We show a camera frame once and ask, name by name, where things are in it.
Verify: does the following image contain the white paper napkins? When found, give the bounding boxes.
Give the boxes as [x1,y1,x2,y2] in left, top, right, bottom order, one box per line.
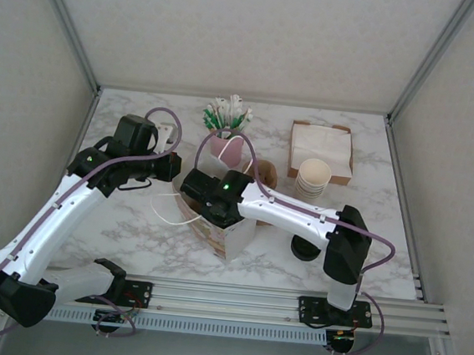
[288,123,359,177]

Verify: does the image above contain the aluminium left frame post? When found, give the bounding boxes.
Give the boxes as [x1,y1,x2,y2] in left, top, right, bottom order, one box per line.
[18,0,111,95]

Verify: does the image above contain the grey slotted cable duct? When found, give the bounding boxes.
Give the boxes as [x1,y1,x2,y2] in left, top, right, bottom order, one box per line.
[44,303,328,347]

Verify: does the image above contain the wrapped stirrers and sugar sticks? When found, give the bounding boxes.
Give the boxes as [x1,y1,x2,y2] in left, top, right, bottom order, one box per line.
[201,91,257,136]

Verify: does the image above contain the controller circuit board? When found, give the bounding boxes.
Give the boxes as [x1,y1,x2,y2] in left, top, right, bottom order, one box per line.
[326,328,358,353]
[94,307,138,329]

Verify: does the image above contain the brown pulp cup carrier stack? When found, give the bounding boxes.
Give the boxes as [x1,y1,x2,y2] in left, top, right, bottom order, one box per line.
[236,156,284,229]

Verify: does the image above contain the aluminium right frame post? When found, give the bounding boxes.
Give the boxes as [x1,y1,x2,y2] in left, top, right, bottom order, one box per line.
[386,0,474,133]

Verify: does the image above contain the aluminium rail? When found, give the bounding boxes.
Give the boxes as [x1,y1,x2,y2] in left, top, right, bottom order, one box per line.
[367,114,444,306]
[63,84,103,173]
[0,261,455,344]

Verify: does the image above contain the cream paper cup stack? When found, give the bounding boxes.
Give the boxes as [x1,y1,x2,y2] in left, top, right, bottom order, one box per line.
[293,156,334,202]

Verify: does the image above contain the thin black left cable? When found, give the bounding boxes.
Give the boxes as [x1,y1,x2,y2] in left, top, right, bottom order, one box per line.
[115,176,153,195]

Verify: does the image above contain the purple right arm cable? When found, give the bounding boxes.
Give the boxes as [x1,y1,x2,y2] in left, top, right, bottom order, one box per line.
[177,125,405,355]

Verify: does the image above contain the left controller circuit board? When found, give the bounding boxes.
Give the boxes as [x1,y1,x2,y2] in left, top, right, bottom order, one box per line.
[94,307,138,329]

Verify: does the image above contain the pink holder cup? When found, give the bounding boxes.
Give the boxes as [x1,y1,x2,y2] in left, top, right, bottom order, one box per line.
[207,130,244,167]

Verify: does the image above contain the white paper carry bag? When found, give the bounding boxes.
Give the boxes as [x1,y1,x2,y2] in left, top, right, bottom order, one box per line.
[146,127,265,265]

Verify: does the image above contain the black cup lid stack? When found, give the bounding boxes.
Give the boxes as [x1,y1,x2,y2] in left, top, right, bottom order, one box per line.
[288,232,324,263]

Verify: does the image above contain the aluminium right side rail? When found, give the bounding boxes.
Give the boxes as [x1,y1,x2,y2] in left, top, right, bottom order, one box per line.
[367,114,444,306]

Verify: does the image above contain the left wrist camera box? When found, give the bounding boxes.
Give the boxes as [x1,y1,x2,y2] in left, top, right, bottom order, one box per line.
[153,122,176,155]

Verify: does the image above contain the aluminium left side rail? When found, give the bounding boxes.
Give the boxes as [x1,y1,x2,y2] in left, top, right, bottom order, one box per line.
[63,84,103,173]

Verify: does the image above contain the right controller circuit board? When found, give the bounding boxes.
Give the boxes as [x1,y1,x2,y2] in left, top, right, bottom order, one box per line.
[326,328,358,353]

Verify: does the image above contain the brown cardboard napkin box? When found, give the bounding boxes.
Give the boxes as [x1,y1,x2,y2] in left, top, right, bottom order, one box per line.
[286,118,359,186]

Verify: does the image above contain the aluminium front rail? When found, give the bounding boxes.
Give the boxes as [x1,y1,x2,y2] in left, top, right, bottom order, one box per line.
[0,261,455,344]

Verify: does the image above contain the aluminium frame post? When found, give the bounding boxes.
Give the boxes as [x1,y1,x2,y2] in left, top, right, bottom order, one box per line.
[18,0,111,95]
[386,0,474,133]

